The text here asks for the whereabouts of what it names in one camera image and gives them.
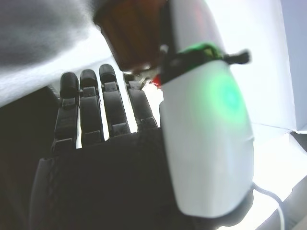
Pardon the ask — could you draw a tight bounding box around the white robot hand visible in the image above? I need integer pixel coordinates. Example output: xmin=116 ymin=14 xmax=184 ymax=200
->
xmin=28 ymin=0 xmax=255 ymax=230

